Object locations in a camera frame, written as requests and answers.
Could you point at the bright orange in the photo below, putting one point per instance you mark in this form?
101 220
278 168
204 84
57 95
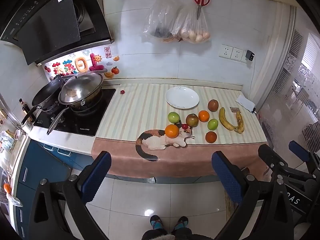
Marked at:
172 131
203 116

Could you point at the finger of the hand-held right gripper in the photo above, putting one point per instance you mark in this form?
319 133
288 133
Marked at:
300 151
270 156

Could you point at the white plate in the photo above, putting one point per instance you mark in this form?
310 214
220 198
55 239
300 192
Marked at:
182 97

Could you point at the white wall outlet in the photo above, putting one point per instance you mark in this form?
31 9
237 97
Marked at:
237 54
225 51

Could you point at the small brown card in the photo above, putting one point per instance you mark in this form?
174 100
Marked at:
234 109

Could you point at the blue kitchen cabinet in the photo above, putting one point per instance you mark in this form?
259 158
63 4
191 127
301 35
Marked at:
42 160

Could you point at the steel fridge with magnets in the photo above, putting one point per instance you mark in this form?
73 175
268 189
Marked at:
10 140

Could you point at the brown red apple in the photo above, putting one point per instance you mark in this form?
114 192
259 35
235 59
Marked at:
213 105
192 120

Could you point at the dark sauce bottle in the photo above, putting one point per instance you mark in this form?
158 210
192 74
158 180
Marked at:
25 108

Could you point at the frosted glass sliding door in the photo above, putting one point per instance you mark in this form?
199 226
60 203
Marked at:
287 92

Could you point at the person's left foot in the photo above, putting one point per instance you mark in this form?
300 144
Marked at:
156 223

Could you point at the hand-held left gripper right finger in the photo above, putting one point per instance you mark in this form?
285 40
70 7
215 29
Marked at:
227 177

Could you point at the steel wok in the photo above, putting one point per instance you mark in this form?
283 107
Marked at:
92 99

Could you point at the black gas stove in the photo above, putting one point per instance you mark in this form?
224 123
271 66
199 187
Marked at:
100 115

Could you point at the striped cat print cloth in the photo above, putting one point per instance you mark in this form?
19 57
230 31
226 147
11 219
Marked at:
140 105

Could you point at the dark reddish orange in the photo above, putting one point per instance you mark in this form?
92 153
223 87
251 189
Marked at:
211 137

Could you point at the person's foot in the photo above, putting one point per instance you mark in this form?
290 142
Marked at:
180 223
156 223

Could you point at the clear plastic bag dark contents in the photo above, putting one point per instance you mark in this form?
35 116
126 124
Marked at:
162 17

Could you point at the person's right foot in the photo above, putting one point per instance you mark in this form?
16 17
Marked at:
180 223

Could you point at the clear plastic bag pale contents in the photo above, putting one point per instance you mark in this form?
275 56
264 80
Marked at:
192 31

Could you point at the green apple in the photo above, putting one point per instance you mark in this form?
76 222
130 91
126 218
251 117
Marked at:
173 117
213 124

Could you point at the glass wok lid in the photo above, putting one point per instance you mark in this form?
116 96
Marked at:
82 83

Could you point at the black frying pan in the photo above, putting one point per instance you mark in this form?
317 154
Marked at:
46 97

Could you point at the black range hood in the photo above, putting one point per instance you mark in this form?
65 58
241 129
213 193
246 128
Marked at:
50 22

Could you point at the orange fruit magnet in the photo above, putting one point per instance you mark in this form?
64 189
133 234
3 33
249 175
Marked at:
7 188

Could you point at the black plug charger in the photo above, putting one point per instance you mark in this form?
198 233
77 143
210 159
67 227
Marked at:
250 55

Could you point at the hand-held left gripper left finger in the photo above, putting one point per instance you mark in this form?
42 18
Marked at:
96 177

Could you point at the colourful wall stickers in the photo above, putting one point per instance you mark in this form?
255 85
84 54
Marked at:
82 63

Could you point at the white folded paper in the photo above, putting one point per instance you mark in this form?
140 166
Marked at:
246 102

